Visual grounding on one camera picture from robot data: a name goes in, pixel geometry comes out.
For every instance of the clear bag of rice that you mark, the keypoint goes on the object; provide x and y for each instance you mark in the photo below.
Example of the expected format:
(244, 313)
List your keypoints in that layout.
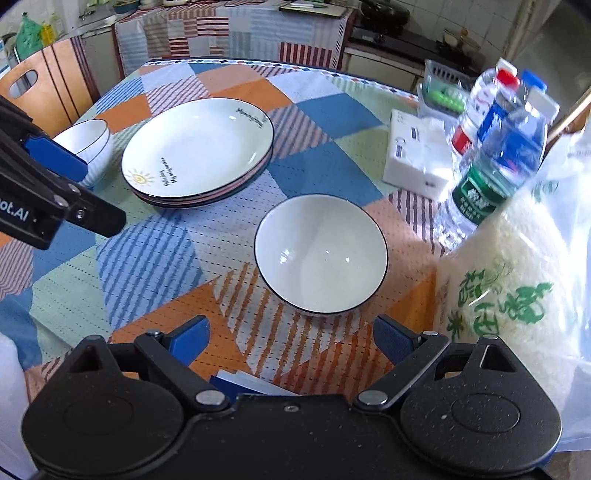
(512, 295)

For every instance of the cutting board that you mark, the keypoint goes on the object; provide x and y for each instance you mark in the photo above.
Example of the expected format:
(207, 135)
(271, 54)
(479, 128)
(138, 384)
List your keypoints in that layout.
(314, 8)

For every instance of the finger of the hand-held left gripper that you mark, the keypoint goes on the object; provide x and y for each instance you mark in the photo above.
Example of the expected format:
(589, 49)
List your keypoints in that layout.
(99, 214)
(57, 159)

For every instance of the white tissue pack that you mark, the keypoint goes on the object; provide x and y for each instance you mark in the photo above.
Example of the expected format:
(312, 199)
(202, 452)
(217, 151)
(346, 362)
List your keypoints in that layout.
(415, 152)

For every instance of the green plastic bag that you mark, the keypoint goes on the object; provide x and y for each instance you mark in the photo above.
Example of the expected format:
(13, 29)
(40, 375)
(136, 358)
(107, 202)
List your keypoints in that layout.
(28, 32)

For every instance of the red label water bottle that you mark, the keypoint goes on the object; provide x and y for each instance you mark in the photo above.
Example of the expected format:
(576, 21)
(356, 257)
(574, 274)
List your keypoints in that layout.
(471, 120)

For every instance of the striped patchwork counter cloth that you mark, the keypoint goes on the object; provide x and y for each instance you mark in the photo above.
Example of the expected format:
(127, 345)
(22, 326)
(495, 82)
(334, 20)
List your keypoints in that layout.
(231, 41)

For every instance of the black wok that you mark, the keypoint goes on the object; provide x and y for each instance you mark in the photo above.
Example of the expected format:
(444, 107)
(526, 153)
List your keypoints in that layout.
(385, 11)

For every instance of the orange wooden chair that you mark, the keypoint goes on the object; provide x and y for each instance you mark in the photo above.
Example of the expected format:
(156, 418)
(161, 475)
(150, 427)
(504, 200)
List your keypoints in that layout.
(55, 83)

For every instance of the blue white packet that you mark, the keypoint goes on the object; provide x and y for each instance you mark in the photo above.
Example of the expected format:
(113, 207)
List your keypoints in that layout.
(249, 381)

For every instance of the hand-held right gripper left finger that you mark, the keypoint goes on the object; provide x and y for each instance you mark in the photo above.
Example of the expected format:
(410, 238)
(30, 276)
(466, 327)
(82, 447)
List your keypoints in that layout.
(187, 334)

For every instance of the white plastic bag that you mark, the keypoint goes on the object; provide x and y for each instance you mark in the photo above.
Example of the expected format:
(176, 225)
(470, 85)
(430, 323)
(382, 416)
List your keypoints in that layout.
(11, 406)

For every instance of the white ribbed bowl black rim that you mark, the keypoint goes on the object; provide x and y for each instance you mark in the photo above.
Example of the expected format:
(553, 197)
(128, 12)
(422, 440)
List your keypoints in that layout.
(94, 145)
(318, 258)

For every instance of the small cooking pot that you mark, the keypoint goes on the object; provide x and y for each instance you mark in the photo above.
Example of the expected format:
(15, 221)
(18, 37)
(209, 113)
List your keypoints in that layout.
(457, 39)

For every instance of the blue cap water bottle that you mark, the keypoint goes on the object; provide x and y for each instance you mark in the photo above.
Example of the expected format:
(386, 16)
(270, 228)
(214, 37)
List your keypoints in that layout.
(534, 82)

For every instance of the blue label water bottle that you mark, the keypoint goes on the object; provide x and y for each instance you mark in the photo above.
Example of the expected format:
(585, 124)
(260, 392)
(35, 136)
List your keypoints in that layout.
(501, 108)

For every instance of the patchwork tablecloth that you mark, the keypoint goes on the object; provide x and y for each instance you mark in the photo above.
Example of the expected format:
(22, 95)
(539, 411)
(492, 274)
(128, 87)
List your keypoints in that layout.
(323, 152)

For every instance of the black stove counter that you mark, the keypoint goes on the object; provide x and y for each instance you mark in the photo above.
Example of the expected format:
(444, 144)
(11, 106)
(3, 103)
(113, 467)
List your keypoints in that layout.
(392, 46)

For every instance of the green label water bottle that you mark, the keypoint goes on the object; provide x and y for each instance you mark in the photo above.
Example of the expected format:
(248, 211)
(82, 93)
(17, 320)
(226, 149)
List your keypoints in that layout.
(489, 184)

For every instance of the white plate black rim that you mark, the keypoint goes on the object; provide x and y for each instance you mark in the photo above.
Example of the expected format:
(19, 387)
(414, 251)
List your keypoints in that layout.
(194, 143)

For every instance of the clear plastic basket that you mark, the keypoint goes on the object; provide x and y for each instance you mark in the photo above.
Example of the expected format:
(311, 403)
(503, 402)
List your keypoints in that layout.
(443, 87)

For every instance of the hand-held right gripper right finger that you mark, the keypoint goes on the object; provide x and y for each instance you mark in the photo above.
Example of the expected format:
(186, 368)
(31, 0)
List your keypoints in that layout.
(395, 339)

